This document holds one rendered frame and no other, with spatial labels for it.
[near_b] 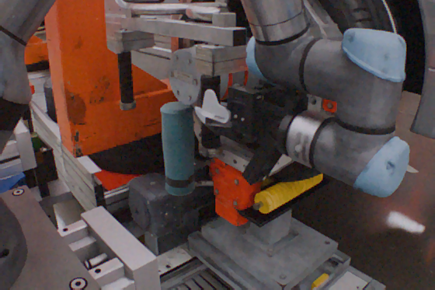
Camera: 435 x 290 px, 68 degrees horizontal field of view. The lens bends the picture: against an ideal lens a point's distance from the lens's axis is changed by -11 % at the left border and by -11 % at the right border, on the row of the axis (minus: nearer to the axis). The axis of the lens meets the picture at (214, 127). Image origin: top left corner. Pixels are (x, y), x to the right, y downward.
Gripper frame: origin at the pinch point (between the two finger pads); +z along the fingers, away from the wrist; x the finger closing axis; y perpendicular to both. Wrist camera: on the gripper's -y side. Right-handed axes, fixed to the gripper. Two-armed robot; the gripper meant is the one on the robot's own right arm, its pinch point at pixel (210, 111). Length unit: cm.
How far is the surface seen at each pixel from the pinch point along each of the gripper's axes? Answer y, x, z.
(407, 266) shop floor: -83, -89, -23
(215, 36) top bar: 13.3, -1.4, 0.3
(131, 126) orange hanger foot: -25, -13, 60
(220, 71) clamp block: 7.9, -0.2, -2.6
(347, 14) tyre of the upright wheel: 17.5, -28.8, -9.4
